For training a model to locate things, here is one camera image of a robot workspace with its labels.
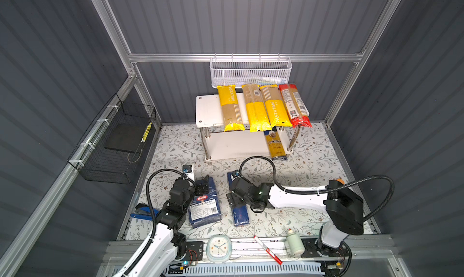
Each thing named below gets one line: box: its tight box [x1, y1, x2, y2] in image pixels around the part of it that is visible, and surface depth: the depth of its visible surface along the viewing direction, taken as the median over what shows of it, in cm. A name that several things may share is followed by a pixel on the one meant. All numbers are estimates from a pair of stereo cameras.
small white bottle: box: [286, 228, 306, 257], surface depth 71 cm
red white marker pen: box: [253, 235, 283, 265], surface depth 74 cm
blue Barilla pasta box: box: [188, 176, 223, 229], surface depth 80 cm
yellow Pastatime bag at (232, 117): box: [216, 84, 246, 132], surface depth 79 cm
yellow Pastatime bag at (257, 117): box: [241, 84, 272, 134], surface depth 77 cm
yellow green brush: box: [140, 121, 153, 143], surface depth 81 cm
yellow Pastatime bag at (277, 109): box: [259, 84, 293, 128], surface depth 79 cm
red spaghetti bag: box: [279, 84, 312, 129], surface depth 78 cm
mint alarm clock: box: [206, 234, 232, 264], surface depth 74 cm
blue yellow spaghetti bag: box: [264, 127, 288, 161], surface depth 100 cm
